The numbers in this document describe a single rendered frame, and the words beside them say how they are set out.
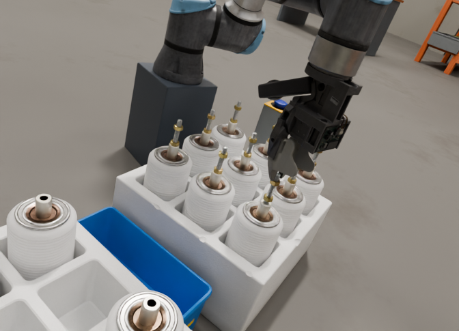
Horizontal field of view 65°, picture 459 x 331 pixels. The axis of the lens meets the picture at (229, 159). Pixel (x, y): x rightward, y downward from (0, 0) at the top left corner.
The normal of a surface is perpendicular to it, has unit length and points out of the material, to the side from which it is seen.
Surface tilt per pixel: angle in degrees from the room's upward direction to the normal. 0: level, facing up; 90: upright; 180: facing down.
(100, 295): 90
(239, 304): 90
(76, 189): 0
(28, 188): 0
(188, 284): 88
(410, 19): 90
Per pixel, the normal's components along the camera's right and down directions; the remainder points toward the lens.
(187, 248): -0.54, 0.29
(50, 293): 0.76, 0.50
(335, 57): -0.36, 0.38
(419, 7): -0.74, 0.14
